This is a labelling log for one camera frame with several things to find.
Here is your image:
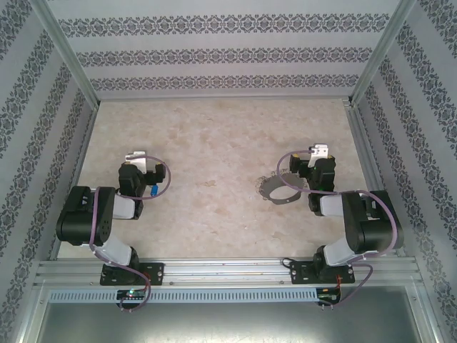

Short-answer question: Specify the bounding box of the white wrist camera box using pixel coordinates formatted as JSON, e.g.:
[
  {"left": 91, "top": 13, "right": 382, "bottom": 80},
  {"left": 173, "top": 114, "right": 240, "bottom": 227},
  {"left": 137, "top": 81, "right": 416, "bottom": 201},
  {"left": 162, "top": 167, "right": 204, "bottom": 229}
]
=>
[
  {"left": 124, "top": 151, "right": 149, "bottom": 174},
  {"left": 308, "top": 143, "right": 329, "bottom": 169}
]

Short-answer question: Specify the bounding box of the aluminium left frame post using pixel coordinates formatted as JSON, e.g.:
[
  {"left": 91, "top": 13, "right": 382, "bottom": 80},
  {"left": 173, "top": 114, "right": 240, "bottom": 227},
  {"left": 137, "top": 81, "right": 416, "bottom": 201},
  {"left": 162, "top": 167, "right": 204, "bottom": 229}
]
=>
[{"left": 30, "top": 0, "right": 100, "bottom": 108}]

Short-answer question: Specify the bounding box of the left circuit board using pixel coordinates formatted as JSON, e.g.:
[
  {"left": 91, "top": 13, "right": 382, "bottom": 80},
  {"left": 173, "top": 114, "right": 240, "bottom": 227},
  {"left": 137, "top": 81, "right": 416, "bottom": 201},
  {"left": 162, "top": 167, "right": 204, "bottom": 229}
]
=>
[{"left": 116, "top": 289, "right": 147, "bottom": 300}]

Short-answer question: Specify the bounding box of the aluminium right side rail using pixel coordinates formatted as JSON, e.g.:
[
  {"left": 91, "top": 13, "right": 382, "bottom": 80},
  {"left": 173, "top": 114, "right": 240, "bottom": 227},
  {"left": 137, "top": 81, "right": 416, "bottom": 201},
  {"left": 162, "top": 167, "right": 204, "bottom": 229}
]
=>
[{"left": 342, "top": 99, "right": 404, "bottom": 257}]

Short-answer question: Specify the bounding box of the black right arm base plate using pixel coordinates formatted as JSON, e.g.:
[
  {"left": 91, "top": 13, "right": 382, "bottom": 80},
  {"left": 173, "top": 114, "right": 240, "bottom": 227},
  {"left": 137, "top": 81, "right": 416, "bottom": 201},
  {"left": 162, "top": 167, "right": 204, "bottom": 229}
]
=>
[{"left": 289, "top": 259, "right": 356, "bottom": 286}]

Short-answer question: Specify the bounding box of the aluminium back rail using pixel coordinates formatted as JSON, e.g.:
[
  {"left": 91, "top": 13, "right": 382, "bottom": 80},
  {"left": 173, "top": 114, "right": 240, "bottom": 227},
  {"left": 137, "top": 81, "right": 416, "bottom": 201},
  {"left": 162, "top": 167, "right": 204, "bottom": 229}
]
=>
[{"left": 98, "top": 94, "right": 353, "bottom": 103}]

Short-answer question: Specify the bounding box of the aluminium right frame post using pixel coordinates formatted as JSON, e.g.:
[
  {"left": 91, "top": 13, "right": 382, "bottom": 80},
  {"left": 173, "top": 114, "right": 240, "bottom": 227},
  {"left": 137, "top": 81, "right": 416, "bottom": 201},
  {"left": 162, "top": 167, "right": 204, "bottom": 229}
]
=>
[{"left": 348, "top": 0, "right": 417, "bottom": 106}]

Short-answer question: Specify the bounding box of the aluminium frame post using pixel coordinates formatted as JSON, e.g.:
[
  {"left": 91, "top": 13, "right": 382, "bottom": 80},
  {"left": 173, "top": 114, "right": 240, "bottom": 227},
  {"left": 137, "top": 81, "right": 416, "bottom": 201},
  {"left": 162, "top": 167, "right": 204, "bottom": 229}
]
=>
[
  {"left": 30, "top": 0, "right": 100, "bottom": 108},
  {"left": 348, "top": 0, "right": 417, "bottom": 106}
]

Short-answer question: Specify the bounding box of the slotted grey cable duct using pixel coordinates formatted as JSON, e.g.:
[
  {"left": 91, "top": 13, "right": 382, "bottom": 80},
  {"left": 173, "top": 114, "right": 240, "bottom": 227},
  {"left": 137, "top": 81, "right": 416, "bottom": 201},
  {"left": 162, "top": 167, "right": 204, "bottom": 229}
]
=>
[{"left": 48, "top": 288, "right": 318, "bottom": 304}]

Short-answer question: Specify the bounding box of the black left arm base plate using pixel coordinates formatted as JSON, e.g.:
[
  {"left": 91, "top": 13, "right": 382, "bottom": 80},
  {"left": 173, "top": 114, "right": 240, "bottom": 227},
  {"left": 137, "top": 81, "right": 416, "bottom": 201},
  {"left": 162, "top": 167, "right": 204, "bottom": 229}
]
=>
[{"left": 99, "top": 262, "right": 165, "bottom": 287}]

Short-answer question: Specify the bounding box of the aluminium mounting rail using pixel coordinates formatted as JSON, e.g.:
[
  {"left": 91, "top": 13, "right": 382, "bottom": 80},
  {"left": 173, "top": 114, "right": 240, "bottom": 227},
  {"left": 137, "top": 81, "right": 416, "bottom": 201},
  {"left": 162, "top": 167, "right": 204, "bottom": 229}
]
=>
[{"left": 34, "top": 257, "right": 421, "bottom": 287}]

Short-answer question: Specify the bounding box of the aluminium left side rail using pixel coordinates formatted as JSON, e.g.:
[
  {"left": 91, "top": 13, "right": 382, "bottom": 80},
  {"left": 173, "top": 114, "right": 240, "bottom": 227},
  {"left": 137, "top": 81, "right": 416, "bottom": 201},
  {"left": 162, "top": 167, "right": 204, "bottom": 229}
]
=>
[{"left": 49, "top": 103, "right": 99, "bottom": 260}]

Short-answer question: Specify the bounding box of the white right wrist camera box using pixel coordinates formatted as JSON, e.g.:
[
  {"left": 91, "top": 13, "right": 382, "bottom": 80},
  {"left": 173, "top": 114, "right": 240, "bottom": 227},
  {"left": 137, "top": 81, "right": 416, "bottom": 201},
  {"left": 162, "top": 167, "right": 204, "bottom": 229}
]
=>
[{"left": 308, "top": 143, "right": 329, "bottom": 169}]

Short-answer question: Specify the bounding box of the grey metal sheet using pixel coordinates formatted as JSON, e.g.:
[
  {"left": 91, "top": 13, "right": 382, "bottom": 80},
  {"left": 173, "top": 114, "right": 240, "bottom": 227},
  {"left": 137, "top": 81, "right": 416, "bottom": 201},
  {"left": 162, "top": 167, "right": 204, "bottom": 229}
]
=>
[{"left": 35, "top": 302, "right": 435, "bottom": 343}]

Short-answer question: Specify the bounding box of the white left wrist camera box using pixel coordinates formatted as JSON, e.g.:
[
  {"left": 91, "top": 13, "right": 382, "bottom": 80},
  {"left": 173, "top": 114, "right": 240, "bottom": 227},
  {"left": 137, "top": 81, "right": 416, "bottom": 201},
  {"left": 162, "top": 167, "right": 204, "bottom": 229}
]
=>
[{"left": 124, "top": 151, "right": 149, "bottom": 174}]

